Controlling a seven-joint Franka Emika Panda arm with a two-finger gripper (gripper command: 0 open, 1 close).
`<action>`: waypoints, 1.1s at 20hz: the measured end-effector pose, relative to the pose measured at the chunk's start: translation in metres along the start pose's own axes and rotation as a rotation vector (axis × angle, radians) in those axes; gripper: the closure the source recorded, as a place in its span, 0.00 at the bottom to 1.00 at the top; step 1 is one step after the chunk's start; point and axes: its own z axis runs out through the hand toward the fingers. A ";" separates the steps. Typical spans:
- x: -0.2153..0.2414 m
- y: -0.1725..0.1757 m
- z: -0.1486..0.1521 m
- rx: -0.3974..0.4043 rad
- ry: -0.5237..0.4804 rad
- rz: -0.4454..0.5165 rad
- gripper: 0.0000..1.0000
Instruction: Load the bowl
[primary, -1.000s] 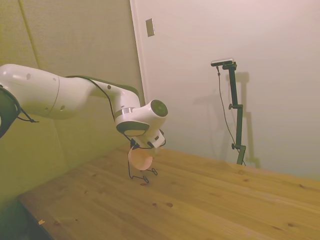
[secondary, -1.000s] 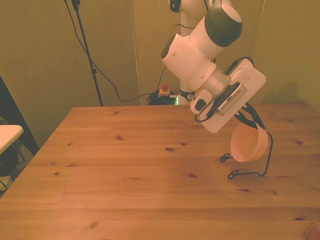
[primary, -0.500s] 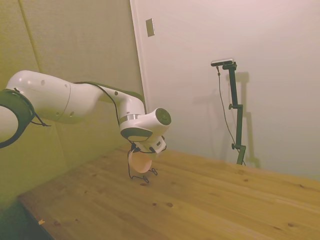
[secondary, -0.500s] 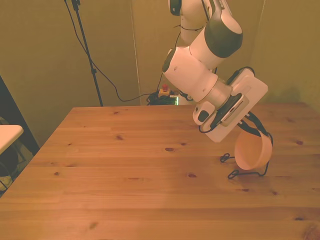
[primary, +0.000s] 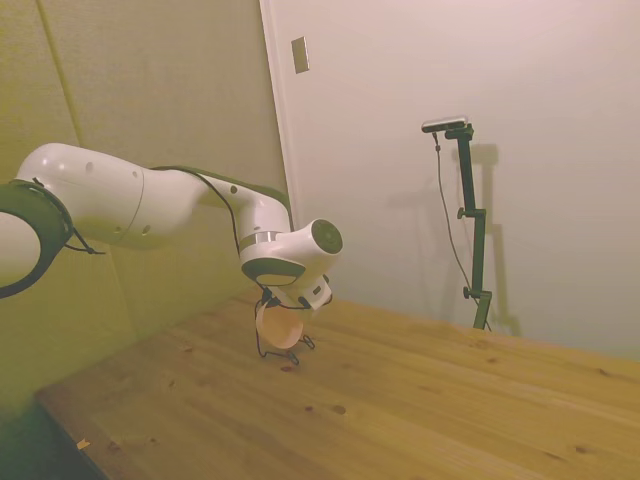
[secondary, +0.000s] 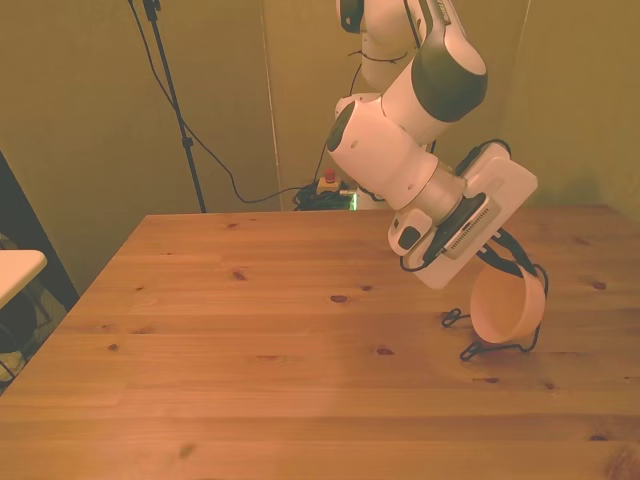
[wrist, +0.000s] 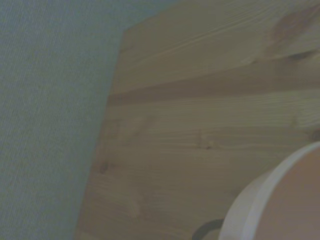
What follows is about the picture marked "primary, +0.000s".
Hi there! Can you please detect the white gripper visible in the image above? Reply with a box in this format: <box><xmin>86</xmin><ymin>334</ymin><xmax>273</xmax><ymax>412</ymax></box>
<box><xmin>277</xmin><ymin>273</ymin><xmax>335</xmax><ymax>310</ymax></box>

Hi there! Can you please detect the pink plastic bowl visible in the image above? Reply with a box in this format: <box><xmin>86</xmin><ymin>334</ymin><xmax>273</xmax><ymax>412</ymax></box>
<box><xmin>255</xmin><ymin>302</ymin><xmax>306</xmax><ymax>351</ymax></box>

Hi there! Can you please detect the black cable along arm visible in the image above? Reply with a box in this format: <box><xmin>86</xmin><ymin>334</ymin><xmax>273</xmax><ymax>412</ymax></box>
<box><xmin>148</xmin><ymin>165</ymin><xmax>244</xmax><ymax>257</ymax></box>

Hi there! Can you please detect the black jointed camera stand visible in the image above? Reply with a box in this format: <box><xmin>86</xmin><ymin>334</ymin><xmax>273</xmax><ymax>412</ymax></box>
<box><xmin>443</xmin><ymin>124</ymin><xmax>495</xmax><ymax>332</ymax></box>

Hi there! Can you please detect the grey bar camera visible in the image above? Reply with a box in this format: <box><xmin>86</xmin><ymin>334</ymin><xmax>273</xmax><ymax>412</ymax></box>
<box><xmin>420</xmin><ymin>115</ymin><xmax>472</xmax><ymax>135</ymax></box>

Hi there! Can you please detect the grey wall switch plate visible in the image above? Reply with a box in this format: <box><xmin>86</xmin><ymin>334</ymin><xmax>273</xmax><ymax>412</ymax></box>
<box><xmin>290</xmin><ymin>35</ymin><xmax>311</xmax><ymax>76</ymax></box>

